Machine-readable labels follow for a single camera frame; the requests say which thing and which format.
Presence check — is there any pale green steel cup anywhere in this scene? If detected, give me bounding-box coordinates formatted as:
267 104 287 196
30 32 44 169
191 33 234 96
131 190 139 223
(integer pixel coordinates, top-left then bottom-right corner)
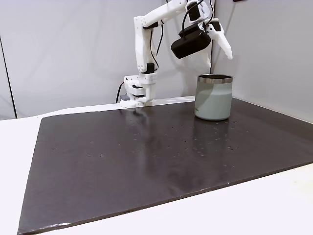
194 74 233 121

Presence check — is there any black camera cable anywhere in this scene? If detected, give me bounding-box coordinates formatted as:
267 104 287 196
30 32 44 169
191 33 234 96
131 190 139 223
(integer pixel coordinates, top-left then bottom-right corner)
149 0 214 72

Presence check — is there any black glossy mat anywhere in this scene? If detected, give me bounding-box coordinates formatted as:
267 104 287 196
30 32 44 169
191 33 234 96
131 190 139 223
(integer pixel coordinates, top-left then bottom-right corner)
17 96 313 235

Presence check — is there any black oval camera box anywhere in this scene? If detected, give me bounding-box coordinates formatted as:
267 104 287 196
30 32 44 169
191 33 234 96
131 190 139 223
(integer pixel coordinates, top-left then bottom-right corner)
170 27 211 60

